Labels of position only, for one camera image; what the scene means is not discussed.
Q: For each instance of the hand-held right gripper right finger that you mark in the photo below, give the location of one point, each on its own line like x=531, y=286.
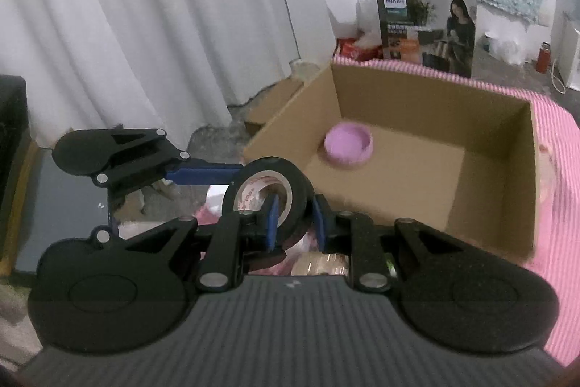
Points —
x=319, y=228

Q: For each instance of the white appliance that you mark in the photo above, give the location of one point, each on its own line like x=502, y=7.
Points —
x=568, y=51

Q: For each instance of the black tape roll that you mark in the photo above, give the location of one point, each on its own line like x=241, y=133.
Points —
x=299, y=187

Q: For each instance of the red packet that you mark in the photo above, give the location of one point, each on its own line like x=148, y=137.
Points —
x=355, y=49

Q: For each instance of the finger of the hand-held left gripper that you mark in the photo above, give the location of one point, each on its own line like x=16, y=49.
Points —
x=204, y=174

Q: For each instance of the white curtain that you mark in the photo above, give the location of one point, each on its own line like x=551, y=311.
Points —
x=136, y=6

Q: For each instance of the cardboard box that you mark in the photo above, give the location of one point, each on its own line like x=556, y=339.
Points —
x=408, y=169

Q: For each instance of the white plastic bag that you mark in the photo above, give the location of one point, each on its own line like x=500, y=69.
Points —
x=505, y=50

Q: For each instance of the black furniture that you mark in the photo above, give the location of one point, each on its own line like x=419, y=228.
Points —
x=12, y=151

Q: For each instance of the purple round lid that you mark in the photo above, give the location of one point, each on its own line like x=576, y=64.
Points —
x=346, y=144

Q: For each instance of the pink checked cloth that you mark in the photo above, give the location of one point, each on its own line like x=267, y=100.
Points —
x=562, y=169

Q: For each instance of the red bottle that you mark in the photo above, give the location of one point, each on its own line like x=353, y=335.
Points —
x=543, y=59

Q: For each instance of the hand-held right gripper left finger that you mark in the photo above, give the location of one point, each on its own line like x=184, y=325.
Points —
x=272, y=224

